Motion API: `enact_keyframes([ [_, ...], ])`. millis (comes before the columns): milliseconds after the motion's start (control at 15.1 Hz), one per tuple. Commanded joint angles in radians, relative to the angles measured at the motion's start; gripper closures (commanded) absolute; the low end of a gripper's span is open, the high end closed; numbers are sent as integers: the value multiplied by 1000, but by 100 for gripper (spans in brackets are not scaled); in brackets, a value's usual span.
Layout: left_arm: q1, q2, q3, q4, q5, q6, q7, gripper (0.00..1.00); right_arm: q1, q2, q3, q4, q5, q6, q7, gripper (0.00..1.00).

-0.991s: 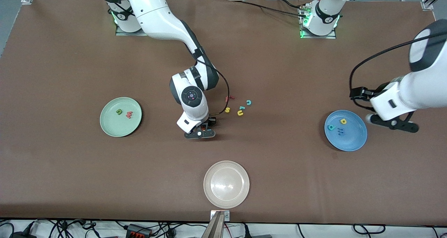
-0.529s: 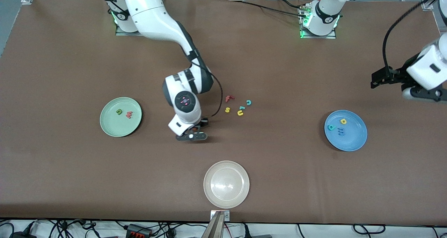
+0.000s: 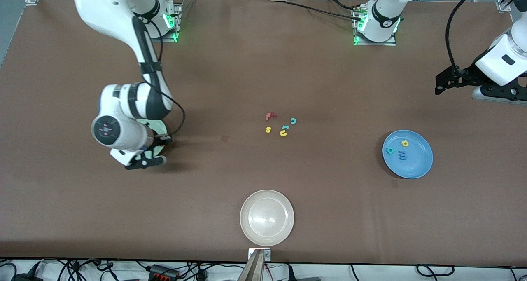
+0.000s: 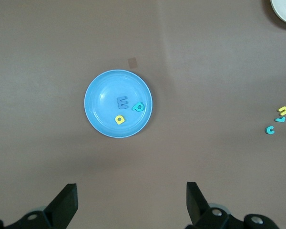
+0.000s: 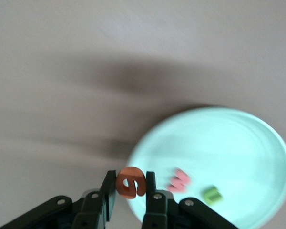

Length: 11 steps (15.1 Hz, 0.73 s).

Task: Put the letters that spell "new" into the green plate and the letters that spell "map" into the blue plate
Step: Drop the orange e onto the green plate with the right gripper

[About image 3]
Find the teal foam letter p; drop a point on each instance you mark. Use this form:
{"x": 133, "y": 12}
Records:
{"x": 390, "y": 150}

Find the red foam letter f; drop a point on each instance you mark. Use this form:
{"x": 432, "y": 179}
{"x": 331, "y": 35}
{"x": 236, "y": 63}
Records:
{"x": 269, "y": 116}

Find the beige plate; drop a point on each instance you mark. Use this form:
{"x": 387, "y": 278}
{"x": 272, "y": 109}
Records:
{"x": 266, "y": 217}

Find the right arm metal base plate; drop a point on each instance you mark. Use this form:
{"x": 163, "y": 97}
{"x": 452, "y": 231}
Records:
{"x": 175, "y": 36}

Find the blue foam letter m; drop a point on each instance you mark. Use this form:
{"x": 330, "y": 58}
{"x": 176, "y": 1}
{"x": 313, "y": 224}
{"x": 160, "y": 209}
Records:
{"x": 402, "y": 155}

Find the metal camera post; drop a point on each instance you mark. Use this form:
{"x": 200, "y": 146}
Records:
{"x": 252, "y": 270}

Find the black camera bracket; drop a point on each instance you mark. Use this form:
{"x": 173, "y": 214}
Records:
{"x": 500, "y": 90}
{"x": 142, "y": 163}

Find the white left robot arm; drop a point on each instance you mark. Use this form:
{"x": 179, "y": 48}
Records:
{"x": 387, "y": 9}

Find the blue plate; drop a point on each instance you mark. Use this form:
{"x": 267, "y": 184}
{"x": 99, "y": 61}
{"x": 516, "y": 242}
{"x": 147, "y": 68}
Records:
{"x": 416, "y": 163}

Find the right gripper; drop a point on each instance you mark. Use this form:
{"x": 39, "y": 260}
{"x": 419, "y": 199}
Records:
{"x": 161, "y": 142}

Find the black left camera bracket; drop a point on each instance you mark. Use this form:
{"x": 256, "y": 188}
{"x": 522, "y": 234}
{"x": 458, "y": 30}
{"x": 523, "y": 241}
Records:
{"x": 500, "y": 90}

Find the green plate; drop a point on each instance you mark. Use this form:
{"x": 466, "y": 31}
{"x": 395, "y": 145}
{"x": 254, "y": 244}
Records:
{"x": 158, "y": 128}

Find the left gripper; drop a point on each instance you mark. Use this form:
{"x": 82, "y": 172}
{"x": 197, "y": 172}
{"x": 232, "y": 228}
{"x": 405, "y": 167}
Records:
{"x": 465, "y": 76}

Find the silver camera mount plate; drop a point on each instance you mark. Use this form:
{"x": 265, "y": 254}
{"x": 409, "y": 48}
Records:
{"x": 268, "y": 255}

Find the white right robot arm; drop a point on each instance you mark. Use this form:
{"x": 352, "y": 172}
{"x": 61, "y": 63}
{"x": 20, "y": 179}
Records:
{"x": 103, "y": 9}

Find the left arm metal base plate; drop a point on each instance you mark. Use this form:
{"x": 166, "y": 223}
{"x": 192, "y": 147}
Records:
{"x": 389, "y": 43}

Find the black plug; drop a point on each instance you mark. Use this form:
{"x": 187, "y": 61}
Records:
{"x": 290, "y": 272}

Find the black power strip red switches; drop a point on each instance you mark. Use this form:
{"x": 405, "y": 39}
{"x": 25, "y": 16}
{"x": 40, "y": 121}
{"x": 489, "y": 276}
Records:
{"x": 162, "y": 271}

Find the black right camera bracket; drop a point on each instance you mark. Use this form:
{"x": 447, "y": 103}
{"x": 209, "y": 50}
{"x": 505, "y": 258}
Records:
{"x": 142, "y": 163}

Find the black power adapter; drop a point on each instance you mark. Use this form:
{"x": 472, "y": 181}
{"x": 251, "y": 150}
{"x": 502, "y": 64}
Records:
{"x": 24, "y": 277}

